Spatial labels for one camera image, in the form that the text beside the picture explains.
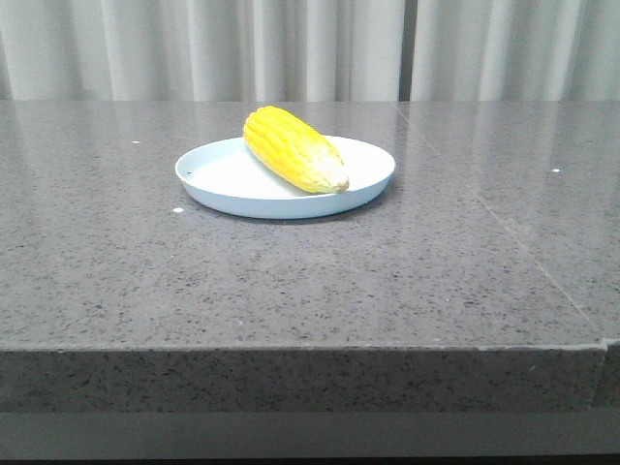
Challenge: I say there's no yellow corn cob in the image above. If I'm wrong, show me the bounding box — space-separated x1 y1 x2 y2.
243 106 350 194

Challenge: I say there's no light blue round plate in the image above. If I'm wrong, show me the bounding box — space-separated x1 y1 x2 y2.
175 136 396 220

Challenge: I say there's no grey pleated curtain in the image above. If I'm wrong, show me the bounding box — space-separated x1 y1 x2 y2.
1 1 619 102

